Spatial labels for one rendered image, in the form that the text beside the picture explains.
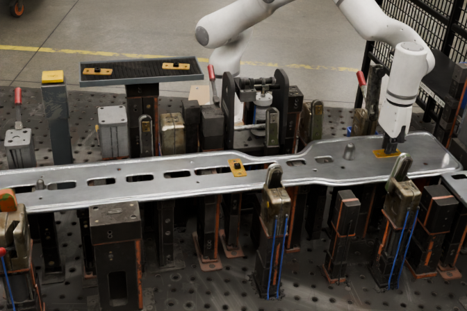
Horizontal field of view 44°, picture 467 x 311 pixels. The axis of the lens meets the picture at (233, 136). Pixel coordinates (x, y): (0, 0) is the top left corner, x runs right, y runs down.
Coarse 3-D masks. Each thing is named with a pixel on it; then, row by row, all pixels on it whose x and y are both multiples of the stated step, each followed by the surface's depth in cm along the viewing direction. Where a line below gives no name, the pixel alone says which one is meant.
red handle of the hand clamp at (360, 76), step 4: (360, 72) 186; (360, 76) 185; (360, 80) 185; (364, 80) 185; (360, 84) 185; (364, 84) 184; (364, 88) 184; (364, 92) 183; (364, 96) 183; (364, 100) 183; (372, 108) 181; (372, 112) 180
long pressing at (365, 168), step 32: (128, 160) 162; (160, 160) 164; (192, 160) 165; (224, 160) 165; (256, 160) 166; (288, 160) 168; (352, 160) 169; (384, 160) 170; (416, 160) 171; (448, 160) 172; (32, 192) 149; (64, 192) 149; (96, 192) 150; (128, 192) 151; (160, 192) 151; (192, 192) 153; (224, 192) 154
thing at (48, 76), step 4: (44, 72) 171; (48, 72) 172; (52, 72) 172; (56, 72) 172; (60, 72) 172; (44, 76) 169; (48, 76) 169; (52, 76) 169; (56, 76) 170; (60, 76) 170; (44, 80) 168; (48, 80) 168; (52, 80) 168; (56, 80) 168; (60, 80) 169
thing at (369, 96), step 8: (376, 64) 176; (376, 72) 173; (384, 72) 172; (368, 80) 177; (376, 80) 177; (368, 88) 178; (376, 88) 178; (368, 96) 178; (376, 96) 179; (368, 104) 179; (376, 104) 180; (368, 112) 180; (376, 112) 181
